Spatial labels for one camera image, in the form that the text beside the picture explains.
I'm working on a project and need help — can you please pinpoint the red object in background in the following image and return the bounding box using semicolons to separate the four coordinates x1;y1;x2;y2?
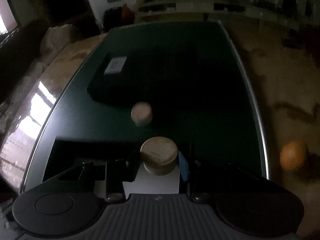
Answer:
121;3;133;18

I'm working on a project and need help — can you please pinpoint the orange fruit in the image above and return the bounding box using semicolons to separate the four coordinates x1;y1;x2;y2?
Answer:
280;140;308;171

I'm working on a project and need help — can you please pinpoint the white paper sheet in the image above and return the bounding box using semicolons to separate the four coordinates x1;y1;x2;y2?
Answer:
123;164;180;199

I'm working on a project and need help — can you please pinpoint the dark green desk mat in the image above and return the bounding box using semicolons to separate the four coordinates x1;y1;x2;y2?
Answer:
21;19;272;193

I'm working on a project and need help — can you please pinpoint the wooden lidded round jar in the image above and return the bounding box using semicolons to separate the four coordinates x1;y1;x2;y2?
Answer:
140;137;178;176

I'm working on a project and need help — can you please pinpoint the black organizer tray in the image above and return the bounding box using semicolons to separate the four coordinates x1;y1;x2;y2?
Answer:
42;51;263;191

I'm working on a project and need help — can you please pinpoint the white label sticker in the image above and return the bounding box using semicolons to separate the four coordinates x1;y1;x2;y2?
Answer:
104;56;127;75

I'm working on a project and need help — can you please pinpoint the bubble wrap package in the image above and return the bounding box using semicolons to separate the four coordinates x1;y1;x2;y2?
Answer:
40;24;73;55

